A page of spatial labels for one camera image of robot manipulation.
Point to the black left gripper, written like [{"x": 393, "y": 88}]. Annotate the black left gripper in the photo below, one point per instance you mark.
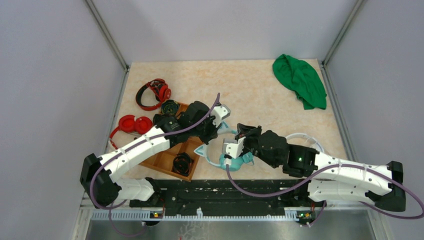
[{"x": 213, "y": 133}]

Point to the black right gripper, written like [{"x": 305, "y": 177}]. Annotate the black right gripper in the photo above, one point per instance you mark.
[{"x": 248, "y": 131}]

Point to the teal cat-ear headphones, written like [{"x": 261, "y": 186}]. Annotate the teal cat-ear headphones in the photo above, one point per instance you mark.
[{"x": 230, "y": 165}]

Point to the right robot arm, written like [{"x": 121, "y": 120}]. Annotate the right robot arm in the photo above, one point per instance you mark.
[{"x": 331, "y": 178}]

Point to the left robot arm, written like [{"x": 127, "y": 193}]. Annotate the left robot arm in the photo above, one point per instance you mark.
[{"x": 101, "y": 176}]

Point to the red and black headphones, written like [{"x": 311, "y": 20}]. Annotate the red and black headphones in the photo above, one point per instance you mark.
[{"x": 159, "y": 89}]

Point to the red and white headphones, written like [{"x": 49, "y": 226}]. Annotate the red and white headphones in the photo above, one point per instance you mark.
[{"x": 131, "y": 125}]

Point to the black orange rolled item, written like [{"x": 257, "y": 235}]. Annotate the black orange rolled item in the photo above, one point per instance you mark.
[{"x": 182, "y": 164}]

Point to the black yellow rolled item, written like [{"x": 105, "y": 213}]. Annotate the black yellow rolled item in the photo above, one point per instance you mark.
[{"x": 170, "y": 107}]

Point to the wooden compartment tray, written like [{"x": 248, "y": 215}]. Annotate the wooden compartment tray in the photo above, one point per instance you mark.
[{"x": 163, "y": 161}]

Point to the green cloth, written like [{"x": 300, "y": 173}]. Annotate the green cloth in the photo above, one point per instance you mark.
[{"x": 301, "y": 78}]

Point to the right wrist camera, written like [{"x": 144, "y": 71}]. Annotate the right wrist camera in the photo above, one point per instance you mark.
[{"x": 232, "y": 149}]

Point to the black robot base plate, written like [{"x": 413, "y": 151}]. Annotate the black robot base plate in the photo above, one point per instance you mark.
[{"x": 219, "y": 198}]

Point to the grey slotted cable duct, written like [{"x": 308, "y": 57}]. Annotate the grey slotted cable duct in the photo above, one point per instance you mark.
[{"x": 152, "y": 216}]

